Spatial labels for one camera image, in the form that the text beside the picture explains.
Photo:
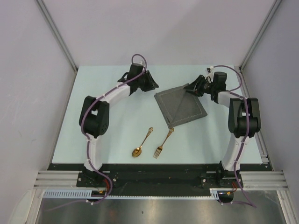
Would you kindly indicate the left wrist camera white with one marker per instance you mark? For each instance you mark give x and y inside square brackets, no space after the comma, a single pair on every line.
[141,62]

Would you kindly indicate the grey cloth napkin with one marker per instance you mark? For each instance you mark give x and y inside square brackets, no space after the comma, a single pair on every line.
[179,107]

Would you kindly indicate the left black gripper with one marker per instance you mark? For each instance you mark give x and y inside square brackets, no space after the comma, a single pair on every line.
[153,85]

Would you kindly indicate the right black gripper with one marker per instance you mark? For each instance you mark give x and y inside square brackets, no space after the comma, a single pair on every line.
[195,86]

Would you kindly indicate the right aluminium frame post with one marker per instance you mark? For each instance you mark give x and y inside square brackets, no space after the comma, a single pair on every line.
[269,17]

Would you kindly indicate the right aluminium side rail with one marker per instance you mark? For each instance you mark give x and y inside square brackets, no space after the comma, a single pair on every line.
[254,118]

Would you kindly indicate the gold fork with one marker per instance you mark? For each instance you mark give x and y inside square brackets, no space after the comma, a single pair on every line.
[160,148]

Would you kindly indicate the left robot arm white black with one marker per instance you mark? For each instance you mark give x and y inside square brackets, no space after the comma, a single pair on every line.
[95,114]

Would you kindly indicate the gold spoon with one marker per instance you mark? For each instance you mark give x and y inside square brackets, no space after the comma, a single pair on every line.
[137,151]

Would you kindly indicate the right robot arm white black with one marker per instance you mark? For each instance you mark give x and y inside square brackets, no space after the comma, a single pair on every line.
[244,122]

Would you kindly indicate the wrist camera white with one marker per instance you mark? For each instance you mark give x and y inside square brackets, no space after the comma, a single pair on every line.
[210,71]
[141,62]

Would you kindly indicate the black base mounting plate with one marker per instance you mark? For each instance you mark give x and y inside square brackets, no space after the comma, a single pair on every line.
[154,180]

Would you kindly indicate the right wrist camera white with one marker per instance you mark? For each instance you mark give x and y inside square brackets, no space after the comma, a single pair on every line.
[210,71]

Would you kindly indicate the front aluminium frame rail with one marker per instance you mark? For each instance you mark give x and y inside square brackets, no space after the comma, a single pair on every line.
[252,180]

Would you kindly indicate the left aluminium frame post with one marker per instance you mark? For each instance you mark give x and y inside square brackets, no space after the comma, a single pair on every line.
[56,33]

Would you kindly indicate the aluminium frame post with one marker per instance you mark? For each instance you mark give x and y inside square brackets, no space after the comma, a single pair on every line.
[269,17]
[56,33]

